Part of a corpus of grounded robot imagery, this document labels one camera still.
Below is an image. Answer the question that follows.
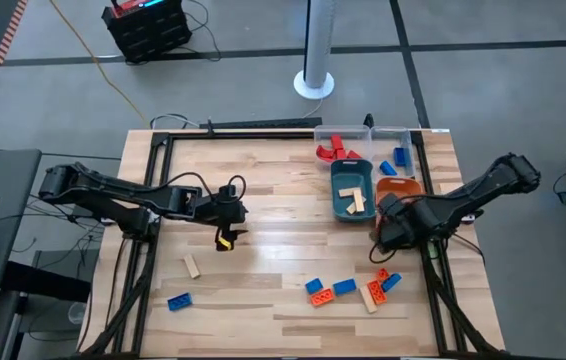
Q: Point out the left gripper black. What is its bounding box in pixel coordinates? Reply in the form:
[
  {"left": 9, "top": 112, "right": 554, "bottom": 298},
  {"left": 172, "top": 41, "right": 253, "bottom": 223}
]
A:
[{"left": 197, "top": 196, "right": 250, "bottom": 253}]

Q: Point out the clear bin with blue blocks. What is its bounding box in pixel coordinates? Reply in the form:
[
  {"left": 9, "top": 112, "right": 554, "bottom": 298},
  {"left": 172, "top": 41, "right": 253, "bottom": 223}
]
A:
[{"left": 369, "top": 125, "right": 417, "bottom": 179}]

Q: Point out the clear bin with red blocks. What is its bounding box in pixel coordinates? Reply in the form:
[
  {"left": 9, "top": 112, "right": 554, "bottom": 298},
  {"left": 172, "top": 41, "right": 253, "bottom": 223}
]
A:
[{"left": 312, "top": 124, "right": 374, "bottom": 169}]

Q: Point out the orange plastic bin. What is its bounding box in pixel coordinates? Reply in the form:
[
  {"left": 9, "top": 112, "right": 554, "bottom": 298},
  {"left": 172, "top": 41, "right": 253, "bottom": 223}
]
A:
[{"left": 375, "top": 176, "right": 425, "bottom": 208}]

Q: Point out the dark green plastic bin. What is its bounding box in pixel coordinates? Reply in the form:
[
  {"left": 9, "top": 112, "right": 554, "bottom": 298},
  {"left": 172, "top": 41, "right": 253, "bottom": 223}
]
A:
[{"left": 329, "top": 158, "right": 378, "bottom": 223}]

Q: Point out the red curved wooden block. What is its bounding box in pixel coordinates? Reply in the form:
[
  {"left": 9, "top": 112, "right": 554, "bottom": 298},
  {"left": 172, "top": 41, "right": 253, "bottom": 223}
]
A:
[{"left": 315, "top": 144, "right": 337, "bottom": 164}]

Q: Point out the black power strip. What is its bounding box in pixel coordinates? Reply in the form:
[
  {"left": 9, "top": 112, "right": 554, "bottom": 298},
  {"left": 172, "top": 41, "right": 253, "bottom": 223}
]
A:
[{"left": 199, "top": 117, "right": 324, "bottom": 131}]

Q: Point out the grey pole with round base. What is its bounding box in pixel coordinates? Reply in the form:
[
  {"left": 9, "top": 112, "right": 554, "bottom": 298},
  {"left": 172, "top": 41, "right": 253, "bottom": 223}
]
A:
[{"left": 293, "top": 0, "right": 336, "bottom": 101}]

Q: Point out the black plastic crate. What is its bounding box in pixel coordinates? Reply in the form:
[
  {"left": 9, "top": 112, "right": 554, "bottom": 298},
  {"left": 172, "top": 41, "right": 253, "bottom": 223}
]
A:
[{"left": 101, "top": 0, "right": 194, "bottom": 66}]

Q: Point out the dark grey desk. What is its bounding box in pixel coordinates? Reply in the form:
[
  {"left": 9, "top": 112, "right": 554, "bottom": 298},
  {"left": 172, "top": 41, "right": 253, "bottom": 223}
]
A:
[{"left": 0, "top": 147, "right": 43, "bottom": 302}]

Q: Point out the red device with blue light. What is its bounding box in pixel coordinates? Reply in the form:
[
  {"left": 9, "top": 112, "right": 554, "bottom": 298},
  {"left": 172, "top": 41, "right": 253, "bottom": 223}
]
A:
[{"left": 110, "top": 0, "right": 170, "bottom": 17}]

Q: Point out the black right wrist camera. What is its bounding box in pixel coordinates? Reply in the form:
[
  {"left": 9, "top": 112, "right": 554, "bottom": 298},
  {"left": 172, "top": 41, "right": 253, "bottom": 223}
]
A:
[{"left": 378, "top": 192, "right": 405, "bottom": 217}]

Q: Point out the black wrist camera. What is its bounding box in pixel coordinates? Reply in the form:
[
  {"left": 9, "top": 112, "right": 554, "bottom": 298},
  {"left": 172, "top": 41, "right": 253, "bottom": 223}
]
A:
[
  {"left": 215, "top": 183, "right": 239, "bottom": 204},
  {"left": 378, "top": 192, "right": 405, "bottom": 217}
]

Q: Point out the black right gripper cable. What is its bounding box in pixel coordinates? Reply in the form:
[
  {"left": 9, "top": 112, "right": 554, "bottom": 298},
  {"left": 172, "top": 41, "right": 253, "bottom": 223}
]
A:
[{"left": 368, "top": 239, "right": 400, "bottom": 266}]

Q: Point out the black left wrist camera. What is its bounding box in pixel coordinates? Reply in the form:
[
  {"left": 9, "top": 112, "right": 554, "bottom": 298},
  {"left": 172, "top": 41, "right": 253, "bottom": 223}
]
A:
[{"left": 215, "top": 183, "right": 239, "bottom": 204}]

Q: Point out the black left wrist camera cable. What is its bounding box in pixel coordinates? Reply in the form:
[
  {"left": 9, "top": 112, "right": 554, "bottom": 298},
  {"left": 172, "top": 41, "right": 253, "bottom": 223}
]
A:
[{"left": 164, "top": 171, "right": 248, "bottom": 202}]

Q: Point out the black aluminium table frame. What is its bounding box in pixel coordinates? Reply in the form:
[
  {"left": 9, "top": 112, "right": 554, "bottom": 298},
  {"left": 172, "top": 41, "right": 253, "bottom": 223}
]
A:
[{"left": 80, "top": 128, "right": 503, "bottom": 360}]

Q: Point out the grey cable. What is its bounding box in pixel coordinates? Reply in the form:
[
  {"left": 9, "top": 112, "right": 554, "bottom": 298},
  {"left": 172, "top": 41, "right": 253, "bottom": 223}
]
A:
[{"left": 149, "top": 113, "right": 202, "bottom": 131}]

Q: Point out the yellow extension cable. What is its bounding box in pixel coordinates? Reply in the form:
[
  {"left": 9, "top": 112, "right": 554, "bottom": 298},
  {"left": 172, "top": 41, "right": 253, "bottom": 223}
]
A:
[{"left": 47, "top": 0, "right": 151, "bottom": 127}]

